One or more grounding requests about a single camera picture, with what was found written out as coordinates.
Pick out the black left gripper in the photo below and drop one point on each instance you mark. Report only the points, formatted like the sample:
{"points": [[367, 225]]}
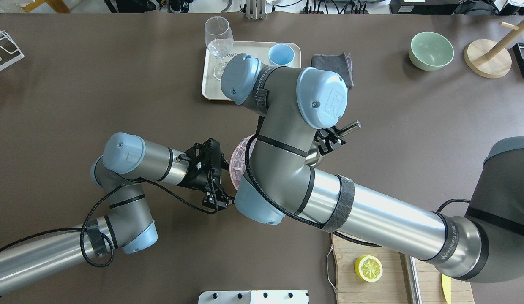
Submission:
{"points": [[196, 181]]}

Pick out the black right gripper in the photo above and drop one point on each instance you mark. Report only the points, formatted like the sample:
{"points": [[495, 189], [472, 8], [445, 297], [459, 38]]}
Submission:
{"points": [[327, 143]]}

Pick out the steel ice scoop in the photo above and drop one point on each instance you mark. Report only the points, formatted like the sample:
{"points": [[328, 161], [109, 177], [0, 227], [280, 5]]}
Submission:
{"points": [[314, 157]]}

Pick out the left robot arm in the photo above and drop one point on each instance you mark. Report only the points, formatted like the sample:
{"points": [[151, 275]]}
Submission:
{"points": [[121, 220]]}

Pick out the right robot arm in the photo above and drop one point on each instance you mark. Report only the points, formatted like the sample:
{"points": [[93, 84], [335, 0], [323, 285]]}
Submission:
{"points": [[485, 245]]}

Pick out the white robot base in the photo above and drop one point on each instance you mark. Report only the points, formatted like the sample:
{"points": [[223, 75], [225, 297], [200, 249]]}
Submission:
{"points": [[255, 297]]}

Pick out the clear ice cubes pile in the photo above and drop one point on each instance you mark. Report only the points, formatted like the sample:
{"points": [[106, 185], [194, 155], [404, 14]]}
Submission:
{"points": [[241, 158]]}

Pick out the blue cup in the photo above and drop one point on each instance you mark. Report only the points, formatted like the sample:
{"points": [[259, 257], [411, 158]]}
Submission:
{"points": [[281, 54]]}

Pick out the pink bowl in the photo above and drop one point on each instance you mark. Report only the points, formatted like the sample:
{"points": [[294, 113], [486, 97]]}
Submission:
{"points": [[238, 162]]}

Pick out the grey folded cloth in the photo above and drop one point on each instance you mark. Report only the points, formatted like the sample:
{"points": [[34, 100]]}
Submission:
{"points": [[339, 63]]}

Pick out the cream rabbit tray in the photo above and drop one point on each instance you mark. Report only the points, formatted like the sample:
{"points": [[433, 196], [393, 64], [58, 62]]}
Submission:
{"points": [[211, 86]]}

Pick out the green bowl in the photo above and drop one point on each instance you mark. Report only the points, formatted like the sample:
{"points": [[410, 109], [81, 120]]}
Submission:
{"points": [[430, 51]]}

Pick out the half lemon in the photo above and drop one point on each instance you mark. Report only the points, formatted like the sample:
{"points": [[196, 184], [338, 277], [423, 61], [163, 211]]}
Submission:
{"points": [[368, 268]]}

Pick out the wooden cutting board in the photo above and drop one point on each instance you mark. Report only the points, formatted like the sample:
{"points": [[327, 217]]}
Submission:
{"points": [[392, 288]]}

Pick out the clear wine glass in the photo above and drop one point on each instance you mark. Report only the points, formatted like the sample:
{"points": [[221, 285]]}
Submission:
{"points": [[219, 41]]}

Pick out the steel muddler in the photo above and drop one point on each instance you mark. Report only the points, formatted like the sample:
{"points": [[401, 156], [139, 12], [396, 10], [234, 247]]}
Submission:
{"points": [[412, 280]]}

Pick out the wooden mug tree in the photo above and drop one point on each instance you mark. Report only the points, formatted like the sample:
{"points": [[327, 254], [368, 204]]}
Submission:
{"points": [[489, 58]]}

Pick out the yellow plastic knife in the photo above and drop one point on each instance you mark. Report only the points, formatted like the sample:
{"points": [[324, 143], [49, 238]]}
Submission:
{"points": [[446, 288]]}

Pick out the white wire cup rack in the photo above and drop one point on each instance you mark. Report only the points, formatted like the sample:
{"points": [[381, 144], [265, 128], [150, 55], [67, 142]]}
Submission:
{"points": [[10, 52]]}

